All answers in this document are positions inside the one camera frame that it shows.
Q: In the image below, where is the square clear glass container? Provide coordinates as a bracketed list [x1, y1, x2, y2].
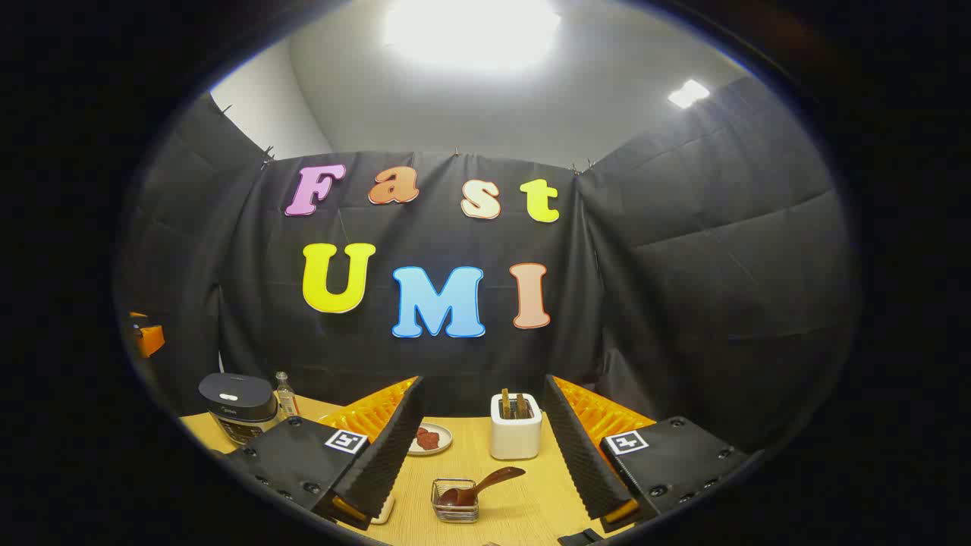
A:
[431, 478, 480, 524]

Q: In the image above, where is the brown wooden spoon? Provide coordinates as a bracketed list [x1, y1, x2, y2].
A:
[438, 466, 526, 507]

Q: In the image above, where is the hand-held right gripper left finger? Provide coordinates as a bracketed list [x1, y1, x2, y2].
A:
[224, 375, 426, 532]

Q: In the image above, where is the dark grey rice cooker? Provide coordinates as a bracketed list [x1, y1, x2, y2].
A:
[199, 372, 280, 447]

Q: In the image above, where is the black backdrop cloth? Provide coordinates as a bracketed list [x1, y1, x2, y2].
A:
[114, 76, 862, 456]

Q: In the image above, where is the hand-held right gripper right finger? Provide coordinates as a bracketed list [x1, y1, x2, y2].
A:
[542, 374, 752, 535]

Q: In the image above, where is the small white plate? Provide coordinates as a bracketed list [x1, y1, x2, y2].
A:
[407, 422, 454, 457]

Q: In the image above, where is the small ceiling light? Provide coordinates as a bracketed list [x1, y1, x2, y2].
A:
[668, 79, 711, 109]

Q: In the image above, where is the small clear glass bottle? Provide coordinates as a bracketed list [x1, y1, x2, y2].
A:
[275, 372, 298, 419]

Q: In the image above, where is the large ceiling light panel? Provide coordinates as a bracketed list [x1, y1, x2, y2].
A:
[383, 0, 562, 73]

